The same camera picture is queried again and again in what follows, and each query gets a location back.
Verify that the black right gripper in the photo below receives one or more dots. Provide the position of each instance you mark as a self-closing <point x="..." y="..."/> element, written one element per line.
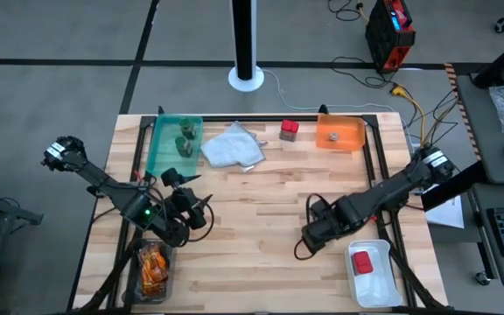
<point x="317" y="238"/>

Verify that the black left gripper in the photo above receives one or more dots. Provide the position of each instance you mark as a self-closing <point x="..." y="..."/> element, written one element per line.
<point x="182" y="201"/>

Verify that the green-lid spice jar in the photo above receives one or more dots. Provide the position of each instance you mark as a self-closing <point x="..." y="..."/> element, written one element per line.
<point x="184" y="146"/>
<point x="187" y="128"/>

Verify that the red block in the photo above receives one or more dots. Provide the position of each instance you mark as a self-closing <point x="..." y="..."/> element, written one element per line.
<point x="362" y="262"/>

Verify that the orange brown spice packet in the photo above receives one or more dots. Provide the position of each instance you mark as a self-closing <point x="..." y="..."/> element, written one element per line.
<point x="153" y="286"/>
<point x="152" y="258"/>

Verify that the grey metal weight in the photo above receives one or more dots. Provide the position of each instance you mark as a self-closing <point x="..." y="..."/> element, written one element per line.
<point x="333" y="136"/>

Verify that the red-lid square spice jar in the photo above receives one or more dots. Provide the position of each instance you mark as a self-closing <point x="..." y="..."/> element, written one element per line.
<point x="289" y="128"/>

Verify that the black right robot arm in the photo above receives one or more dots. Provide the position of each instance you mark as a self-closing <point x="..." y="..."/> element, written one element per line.
<point x="387" y="192"/>

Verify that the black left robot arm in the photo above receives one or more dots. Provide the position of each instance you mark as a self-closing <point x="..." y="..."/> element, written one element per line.
<point x="103" y="179"/>

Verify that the teal translucent plastic bin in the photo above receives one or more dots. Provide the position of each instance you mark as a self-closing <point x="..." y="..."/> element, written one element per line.
<point x="164" y="149"/>

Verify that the light grey folded cloth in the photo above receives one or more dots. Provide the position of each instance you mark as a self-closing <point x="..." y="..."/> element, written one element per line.
<point x="234" y="149"/>

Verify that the white plastic bin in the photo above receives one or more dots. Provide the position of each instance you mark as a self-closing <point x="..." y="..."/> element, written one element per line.
<point x="376" y="289"/>

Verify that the dark grey plastic bin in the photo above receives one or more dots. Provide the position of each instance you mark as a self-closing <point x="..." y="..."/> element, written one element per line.
<point x="131" y="280"/>

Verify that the orange translucent plastic bin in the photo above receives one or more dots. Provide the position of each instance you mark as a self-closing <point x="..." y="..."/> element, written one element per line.
<point x="348" y="131"/>

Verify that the black white pole stand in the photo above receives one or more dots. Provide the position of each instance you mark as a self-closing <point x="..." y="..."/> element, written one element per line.
<point x="245" y="79"/>

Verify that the white paper sheet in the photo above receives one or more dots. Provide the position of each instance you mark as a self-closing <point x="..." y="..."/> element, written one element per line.
<point x="449" y="216"/>

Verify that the black diagonal beam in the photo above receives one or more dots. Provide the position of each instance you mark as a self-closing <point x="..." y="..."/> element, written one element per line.
<point x="503" y="61"/>
<point x="453" y="189"/>

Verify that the desk caster wheel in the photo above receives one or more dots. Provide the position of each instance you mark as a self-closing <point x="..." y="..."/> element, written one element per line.
<point x="481" y="277"/>

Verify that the grey side desk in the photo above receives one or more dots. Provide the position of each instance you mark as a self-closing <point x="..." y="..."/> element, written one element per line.
<point x="484" y="131"/>

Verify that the red black equipment case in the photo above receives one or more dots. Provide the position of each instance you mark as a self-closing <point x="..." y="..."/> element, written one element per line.
<point x="387" y="39"/>

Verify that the black metal table frame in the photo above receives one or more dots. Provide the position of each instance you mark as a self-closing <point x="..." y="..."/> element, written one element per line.
<point x="256" y="118"/>

